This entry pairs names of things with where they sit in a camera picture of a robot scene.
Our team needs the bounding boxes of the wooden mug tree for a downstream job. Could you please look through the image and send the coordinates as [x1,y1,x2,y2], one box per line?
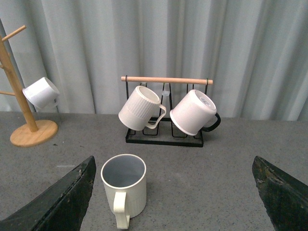
[0,25,58,147]

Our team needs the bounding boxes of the white mug on tree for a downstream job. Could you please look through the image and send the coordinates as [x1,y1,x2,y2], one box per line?
[22,77,60,110]

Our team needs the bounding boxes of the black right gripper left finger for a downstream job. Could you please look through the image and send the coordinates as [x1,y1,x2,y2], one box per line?
[0,156,96,231]

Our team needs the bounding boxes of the cream ribbed mug on rack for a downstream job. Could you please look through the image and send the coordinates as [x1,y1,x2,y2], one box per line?
[118,86,167,131]

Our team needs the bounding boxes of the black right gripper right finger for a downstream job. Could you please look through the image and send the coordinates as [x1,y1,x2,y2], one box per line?
[252,156,308,231]

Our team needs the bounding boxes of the cream ribbed mug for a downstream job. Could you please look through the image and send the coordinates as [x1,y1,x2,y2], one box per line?
[118,86,167,131]
[101,154,147,230]

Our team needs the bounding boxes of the black wire mug rack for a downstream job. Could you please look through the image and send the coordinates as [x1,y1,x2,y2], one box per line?
[120,76,214,148]

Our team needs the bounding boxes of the white mug with black handle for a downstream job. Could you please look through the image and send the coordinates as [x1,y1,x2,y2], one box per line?
[169,90,221,136]

